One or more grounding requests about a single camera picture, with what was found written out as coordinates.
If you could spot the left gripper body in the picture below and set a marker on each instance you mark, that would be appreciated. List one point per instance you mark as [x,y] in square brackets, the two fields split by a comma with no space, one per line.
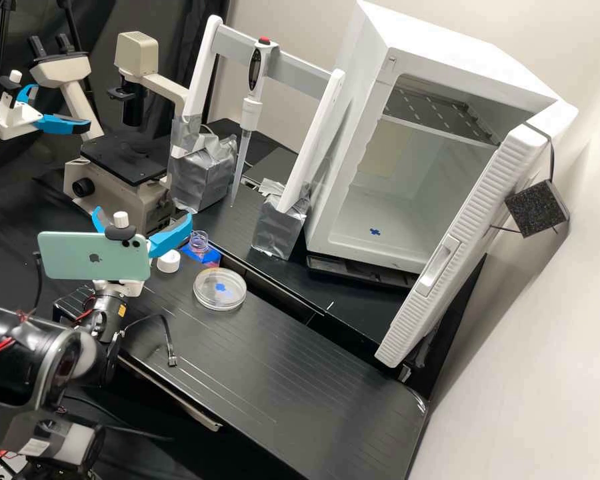
[12,117]

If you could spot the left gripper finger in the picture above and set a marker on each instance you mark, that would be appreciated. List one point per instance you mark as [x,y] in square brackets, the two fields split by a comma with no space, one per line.
[26,91]
[62,123]

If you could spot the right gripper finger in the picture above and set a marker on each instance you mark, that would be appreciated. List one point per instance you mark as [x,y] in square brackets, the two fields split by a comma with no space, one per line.
[172,236]
[97,219]

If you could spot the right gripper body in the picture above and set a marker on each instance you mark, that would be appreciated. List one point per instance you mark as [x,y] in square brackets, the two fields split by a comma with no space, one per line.
[117,288]

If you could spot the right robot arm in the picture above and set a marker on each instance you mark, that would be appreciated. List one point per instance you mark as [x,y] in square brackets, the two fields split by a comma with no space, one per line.
[25,350]

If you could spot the small bottle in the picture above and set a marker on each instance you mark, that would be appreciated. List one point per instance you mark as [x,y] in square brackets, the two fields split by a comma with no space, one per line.
[199,242]

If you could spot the blue bottle holder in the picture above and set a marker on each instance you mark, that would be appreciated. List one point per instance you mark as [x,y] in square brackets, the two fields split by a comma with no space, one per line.
[211,256]

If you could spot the white cap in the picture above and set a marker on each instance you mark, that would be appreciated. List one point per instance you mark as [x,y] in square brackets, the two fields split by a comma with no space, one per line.
[169,261]

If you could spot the cream microscope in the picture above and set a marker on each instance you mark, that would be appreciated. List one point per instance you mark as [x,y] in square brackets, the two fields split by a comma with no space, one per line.
[115,175]

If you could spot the petri dish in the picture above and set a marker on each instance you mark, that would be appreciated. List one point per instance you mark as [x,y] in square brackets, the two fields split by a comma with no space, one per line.
[220,289]

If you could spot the white pipette stand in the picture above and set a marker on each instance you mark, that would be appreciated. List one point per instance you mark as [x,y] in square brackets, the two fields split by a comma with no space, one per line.
[200,170]

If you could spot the pipette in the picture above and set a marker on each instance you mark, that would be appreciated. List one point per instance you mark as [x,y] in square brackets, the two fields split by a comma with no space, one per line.
[255,75]

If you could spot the incubator door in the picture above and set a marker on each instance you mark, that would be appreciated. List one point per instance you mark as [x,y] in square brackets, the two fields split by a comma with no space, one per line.
[455,260]

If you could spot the white incubator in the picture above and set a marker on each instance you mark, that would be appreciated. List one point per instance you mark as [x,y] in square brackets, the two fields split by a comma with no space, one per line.
[430,65]

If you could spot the right wrist camera phone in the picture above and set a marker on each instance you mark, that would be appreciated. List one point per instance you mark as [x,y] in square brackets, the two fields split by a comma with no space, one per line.
[90,257]

